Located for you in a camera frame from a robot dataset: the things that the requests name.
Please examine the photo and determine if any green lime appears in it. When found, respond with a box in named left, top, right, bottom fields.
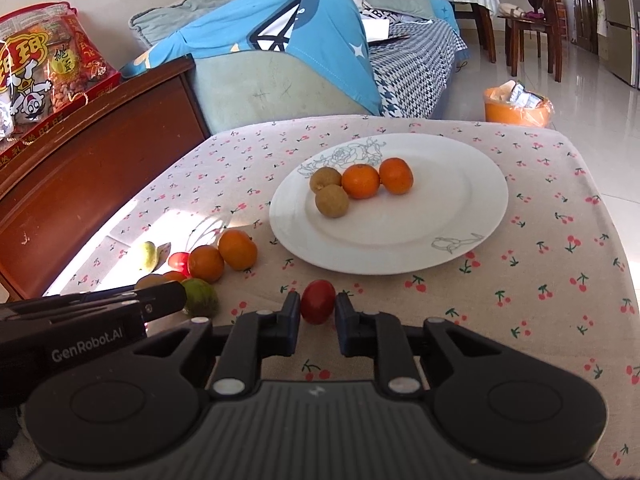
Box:
left=181, top=278, right=219, bottom=318

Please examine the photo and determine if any orange tangerine back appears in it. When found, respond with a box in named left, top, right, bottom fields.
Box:
left=188, top=245, right=226, bottom=284

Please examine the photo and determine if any sunlit orange tangerine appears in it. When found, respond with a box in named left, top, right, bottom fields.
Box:
left=218, top=229, right=258, bottom=271

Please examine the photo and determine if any small red tomato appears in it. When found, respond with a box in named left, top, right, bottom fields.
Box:
left=167, top=252, right=190, bottom=276

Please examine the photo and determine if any brown kiwi front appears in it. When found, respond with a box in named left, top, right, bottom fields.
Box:
left=134, top=273, right=167, bottom=290

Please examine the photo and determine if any brown kiwi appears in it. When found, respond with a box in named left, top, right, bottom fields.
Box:
left=314, top=184, right=349, bottom=219
left=134, top=273, right=167, bottom=290
left=309, top=167, right=342, bottom=194

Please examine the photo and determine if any small green mango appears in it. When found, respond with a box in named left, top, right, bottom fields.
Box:
left=139, top=242, right=158, bottom=272

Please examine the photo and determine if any large orange tangerine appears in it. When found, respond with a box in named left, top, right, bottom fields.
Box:
left=342, top=164, right=380, bottom=200

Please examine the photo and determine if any small orange tangerine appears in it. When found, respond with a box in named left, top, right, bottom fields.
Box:
left=163, top=270, right=186, bottom=282

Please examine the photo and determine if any dark wooden cabinet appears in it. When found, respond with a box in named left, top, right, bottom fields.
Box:
left=1, top=56, right=208, bottom=300

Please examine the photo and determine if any white floral plate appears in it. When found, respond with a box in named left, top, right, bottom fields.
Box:
left=269, top=133, right=509, bottom=275

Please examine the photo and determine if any cherry print tablecloth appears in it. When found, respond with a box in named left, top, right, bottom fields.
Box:
left=52, top=116, right=639, bottom=477

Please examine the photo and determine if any pale green sofa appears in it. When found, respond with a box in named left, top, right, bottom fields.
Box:
left=129, top=0, right=460, bottom=133

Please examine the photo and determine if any orange trash bin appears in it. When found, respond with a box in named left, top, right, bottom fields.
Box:
left=483, top=79, right=554, bottom=128

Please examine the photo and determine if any houndstooth sofa cover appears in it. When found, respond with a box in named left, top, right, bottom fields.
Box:
left=370, top=18, right=469, bottom=118

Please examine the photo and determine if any red snack gift bag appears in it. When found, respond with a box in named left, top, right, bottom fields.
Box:
left=1, top=1, right=120, bottom=165

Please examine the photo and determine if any blue printed blanket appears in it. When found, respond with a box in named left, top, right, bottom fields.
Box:
left=120, top=0, right=382, bottom=115

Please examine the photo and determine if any wooden chair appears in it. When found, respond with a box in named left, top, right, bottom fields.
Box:
left=498, top=0, right=563, bottom=82

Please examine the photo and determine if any refrigerator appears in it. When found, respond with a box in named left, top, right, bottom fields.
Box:
left=604, top=0, right=639, bottom=89

